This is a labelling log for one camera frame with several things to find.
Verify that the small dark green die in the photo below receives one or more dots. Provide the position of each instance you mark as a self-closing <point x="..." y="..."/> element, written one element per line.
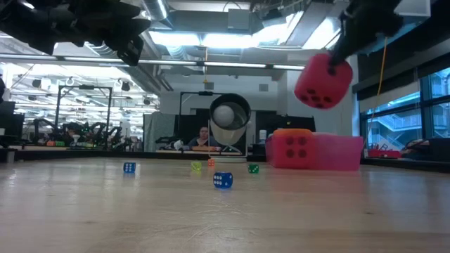
<point x="253" y="168"/>

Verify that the red box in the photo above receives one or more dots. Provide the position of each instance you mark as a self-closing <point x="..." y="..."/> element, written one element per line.
<point x="383" y="153"/>

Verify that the small blue die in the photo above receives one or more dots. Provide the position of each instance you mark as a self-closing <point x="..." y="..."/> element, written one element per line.
<point x="222" y="179"/>
<point x="129" y="167"/>

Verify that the white ceiling unit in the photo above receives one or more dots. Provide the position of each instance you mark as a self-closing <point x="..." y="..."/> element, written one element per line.
<point x="415" y="8"/>

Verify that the black screen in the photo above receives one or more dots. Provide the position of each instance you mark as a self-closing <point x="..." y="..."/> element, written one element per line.
<point x="284" y="121"/>

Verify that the small lime green die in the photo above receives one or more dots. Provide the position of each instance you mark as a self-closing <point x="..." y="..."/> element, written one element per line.
<point x="196" y="166"/>

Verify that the black frame stand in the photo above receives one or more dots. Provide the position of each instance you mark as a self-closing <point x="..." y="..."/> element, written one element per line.
<point x="84" y="87"/>

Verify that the silver air duct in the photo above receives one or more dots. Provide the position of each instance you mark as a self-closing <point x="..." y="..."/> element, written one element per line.
<point x="156" y="8"/>

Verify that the person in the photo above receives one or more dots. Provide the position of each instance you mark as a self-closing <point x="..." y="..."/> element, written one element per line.
<point x="203" y="137"/>

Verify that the large orange foam die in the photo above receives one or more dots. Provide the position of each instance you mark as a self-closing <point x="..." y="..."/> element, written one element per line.
<point x="281" y="158"/>

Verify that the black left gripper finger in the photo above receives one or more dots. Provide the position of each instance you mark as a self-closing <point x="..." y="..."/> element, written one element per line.
<point x="130" y="30"/>
<point x="133" y="52"/>

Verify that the black background robot arms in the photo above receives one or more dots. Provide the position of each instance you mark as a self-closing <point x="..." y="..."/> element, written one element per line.
<point x="100" y="135"/>

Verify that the black monitor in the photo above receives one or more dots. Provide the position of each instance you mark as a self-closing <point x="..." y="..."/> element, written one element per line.
<point x="10" y="123"/>

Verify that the black aluminium table frame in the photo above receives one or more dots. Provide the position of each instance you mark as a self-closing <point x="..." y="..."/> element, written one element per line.
<point x="70" y="154"/>

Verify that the grey partition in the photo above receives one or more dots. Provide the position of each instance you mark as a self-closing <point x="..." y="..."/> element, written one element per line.
<point x="158" y="130"/>

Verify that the black frame rig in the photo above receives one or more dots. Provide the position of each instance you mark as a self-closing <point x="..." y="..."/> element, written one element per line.
<point x="197" y="93"/>

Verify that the red translucent plastic bin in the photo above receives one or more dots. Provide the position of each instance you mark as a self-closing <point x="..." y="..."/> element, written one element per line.
<point x="344" y="154"/>

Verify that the small orange-red die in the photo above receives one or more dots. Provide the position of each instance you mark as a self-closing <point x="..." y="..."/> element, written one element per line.
<point x="211" y="162"/>

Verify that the large red foam die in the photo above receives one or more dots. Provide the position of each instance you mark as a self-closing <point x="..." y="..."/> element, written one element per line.
<point x="316" y="84"/>

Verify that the long light bar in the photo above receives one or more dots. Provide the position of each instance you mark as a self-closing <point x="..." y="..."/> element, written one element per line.
<point x="228" y="64"/>

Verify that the white bottle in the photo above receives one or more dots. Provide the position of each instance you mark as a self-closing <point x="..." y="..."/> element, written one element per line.
<point x="262" y="136"/>

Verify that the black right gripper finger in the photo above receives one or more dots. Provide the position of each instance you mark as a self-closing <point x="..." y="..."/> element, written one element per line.
<point x="355" y="38"/>

